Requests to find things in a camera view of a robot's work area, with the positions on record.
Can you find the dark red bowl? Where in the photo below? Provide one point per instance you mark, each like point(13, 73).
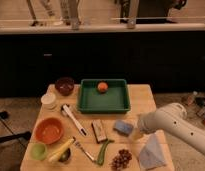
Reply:
point(64, 85)

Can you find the grey folded cloth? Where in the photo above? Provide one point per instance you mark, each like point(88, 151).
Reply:
point(151, 155)

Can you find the orange bowl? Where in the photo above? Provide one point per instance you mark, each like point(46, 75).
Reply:
point(49, 130)

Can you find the white paper cup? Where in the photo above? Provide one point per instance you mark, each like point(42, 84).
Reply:
point(48, 101)

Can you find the dark metal scoop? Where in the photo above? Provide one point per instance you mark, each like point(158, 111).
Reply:
point(65, 156)

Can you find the bunch of purple grapes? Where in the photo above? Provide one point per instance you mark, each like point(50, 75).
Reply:
point(121, 161)

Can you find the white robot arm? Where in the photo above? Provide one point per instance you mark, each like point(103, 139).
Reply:
point(171, 119)

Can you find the green plastic tray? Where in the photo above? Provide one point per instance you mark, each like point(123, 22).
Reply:
point(114, 101)

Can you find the wooden block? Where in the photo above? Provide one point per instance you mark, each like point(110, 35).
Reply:
point(99, 131)

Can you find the small green cup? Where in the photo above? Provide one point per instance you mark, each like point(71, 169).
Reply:
point(38, 151)

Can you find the white handled utensil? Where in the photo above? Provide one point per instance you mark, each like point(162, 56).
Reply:
point(67, 112)

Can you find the orange ball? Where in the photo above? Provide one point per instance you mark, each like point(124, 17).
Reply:
point(102, 87)

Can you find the blue sponge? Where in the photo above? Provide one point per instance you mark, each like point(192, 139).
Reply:
point(123, 127)

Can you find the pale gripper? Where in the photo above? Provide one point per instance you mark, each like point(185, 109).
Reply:
point(137, 133)

